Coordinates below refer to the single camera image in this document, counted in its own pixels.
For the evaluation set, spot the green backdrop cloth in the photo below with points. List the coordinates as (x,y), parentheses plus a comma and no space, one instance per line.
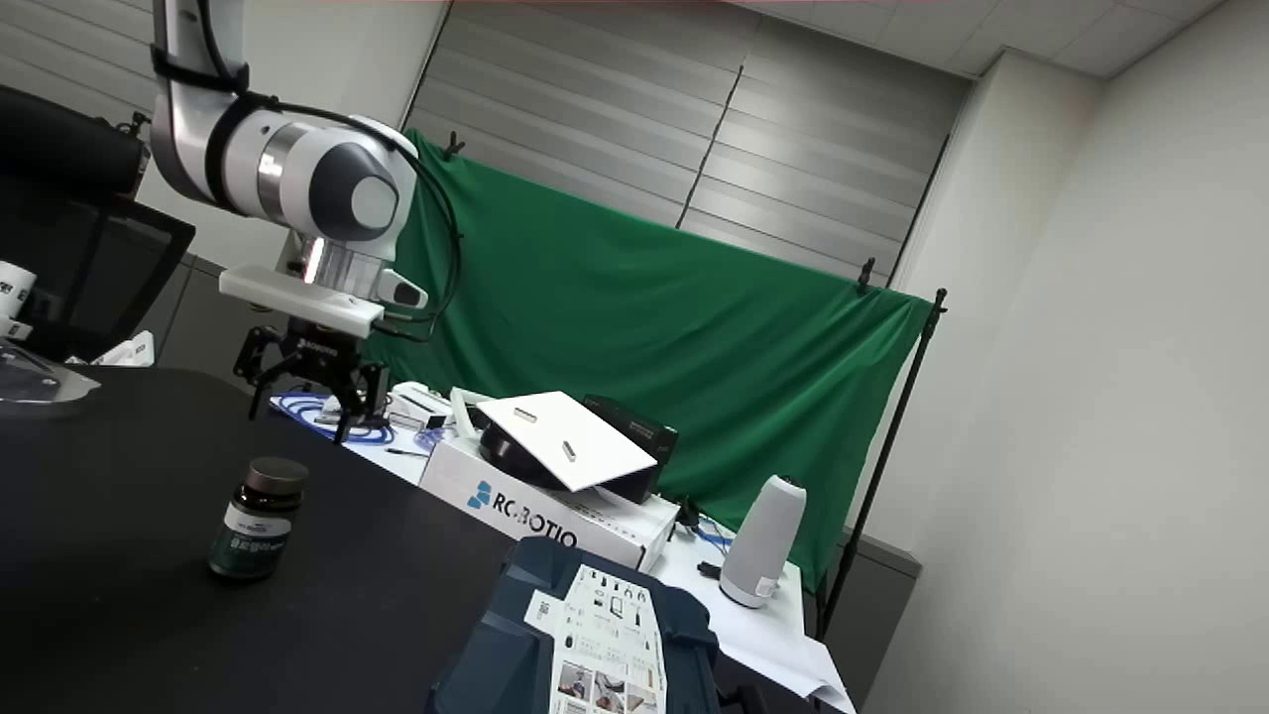
(659,303)

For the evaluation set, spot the small black object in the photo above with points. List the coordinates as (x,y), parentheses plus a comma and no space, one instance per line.
(713,569)

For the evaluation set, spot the small white box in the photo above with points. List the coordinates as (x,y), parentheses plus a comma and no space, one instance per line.
(419,401)

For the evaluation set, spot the black backdrop stand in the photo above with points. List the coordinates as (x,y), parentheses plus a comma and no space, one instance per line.
(898,422)

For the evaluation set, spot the black device under panel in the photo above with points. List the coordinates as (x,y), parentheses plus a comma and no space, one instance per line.
(637,435)

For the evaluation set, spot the blue plastic tray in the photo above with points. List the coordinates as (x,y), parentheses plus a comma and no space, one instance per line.
(496,648)

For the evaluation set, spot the white table sheet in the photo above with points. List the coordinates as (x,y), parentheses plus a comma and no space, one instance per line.
(780,636)

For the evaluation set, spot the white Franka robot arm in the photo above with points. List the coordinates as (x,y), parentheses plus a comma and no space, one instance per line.
(302,172)

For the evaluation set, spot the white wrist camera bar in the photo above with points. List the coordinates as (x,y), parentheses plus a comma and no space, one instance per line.
(302,303)

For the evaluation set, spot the dark green bottle beige cap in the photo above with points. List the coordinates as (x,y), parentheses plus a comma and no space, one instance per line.
(255,530)

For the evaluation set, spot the white flat panel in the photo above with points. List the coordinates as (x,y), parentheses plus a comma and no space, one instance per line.
(567,436)

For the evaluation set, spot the white printed leaflet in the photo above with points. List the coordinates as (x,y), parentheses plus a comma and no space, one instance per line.
(600,636)

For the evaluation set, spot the white Robotiq carton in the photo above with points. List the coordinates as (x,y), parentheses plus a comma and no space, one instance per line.
(503,499)

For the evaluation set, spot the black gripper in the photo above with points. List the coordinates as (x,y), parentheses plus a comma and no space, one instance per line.
(320,352)

